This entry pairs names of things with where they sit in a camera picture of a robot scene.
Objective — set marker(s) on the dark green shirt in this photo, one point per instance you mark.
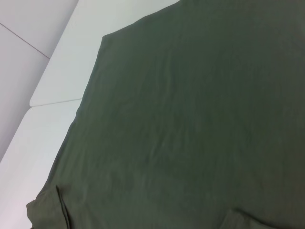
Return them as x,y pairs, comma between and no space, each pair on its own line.
190,119

